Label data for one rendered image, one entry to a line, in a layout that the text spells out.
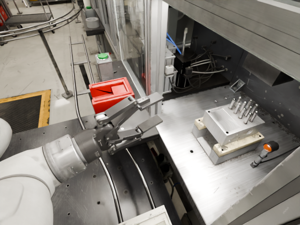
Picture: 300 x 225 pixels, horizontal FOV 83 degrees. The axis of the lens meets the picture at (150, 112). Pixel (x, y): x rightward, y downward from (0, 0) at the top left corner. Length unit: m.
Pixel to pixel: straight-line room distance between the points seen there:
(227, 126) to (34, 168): 0.44
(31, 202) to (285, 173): 0.30
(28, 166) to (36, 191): 0.07
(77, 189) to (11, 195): 0.52
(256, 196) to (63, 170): 0.33
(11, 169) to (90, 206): 0.43
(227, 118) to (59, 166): 0.42
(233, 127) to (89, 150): 0.36
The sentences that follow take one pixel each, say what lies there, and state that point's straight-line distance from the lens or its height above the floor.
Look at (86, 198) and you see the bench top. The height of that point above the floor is 0.68.
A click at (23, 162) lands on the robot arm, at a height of 1.09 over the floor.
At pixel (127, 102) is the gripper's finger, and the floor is 1.11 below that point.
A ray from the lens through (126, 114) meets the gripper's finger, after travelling 0.40.
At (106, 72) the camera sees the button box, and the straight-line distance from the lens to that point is 0.76.
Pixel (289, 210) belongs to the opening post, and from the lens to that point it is 0.25.
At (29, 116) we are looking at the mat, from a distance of 2.29.
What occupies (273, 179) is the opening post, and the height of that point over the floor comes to 1.19.
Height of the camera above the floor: 1.37
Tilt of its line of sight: 46 degrees down
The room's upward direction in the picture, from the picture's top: straight up
